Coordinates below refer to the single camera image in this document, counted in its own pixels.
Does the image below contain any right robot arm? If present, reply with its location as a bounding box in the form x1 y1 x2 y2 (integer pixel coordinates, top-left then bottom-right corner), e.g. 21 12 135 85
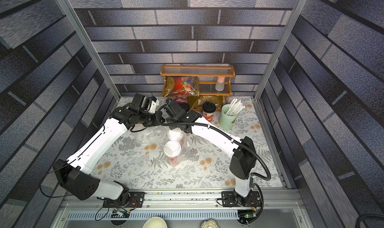
166 109 257 198

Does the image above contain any patterned round object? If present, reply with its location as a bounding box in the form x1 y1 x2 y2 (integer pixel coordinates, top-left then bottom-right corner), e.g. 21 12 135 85
200 219 220 228

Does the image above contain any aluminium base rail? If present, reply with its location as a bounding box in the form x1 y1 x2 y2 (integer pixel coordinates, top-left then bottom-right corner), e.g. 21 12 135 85
53 188 308 227

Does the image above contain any black corrugated cable conduit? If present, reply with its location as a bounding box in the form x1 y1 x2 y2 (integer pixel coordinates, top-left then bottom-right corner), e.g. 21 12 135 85
154 102 272 181

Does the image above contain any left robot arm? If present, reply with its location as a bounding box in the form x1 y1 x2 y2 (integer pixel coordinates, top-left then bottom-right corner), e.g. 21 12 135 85
53 107 158 206

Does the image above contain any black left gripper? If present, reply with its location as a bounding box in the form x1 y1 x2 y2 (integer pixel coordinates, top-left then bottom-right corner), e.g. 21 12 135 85
139 111 168 126

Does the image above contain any red floral milk tea cup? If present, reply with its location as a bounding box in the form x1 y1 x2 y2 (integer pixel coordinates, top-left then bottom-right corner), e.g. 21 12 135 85
168 128 185 145

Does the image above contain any wooden shelf rack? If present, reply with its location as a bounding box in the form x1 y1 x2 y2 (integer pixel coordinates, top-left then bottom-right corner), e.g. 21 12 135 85
161 65 235 105

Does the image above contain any gold fruit snack bag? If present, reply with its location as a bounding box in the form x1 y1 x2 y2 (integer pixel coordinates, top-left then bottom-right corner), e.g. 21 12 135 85
188 96 224 111

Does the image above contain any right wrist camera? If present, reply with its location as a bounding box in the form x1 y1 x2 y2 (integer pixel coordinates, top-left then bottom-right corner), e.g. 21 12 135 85
164 101 187 122

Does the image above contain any white round bowl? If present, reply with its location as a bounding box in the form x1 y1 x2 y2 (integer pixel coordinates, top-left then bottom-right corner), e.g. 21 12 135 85
143 217 168 228

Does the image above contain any pink snack packet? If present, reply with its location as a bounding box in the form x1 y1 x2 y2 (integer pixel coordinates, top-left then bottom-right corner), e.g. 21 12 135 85
173 96 189 105

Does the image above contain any translucent plastic carrier bag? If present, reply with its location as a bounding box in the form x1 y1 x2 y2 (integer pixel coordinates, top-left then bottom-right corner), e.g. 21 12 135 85
137 126 190 167

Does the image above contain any pink capped white bottle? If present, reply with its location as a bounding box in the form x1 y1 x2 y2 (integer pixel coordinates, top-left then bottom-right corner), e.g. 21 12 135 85
215 76 226 92

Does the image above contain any red snack bag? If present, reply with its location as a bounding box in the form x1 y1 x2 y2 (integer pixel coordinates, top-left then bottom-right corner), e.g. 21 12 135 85
173 76 200 96

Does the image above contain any green plastic straw cup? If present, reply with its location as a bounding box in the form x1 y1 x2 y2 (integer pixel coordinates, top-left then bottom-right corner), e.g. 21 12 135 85
219 104 239 130

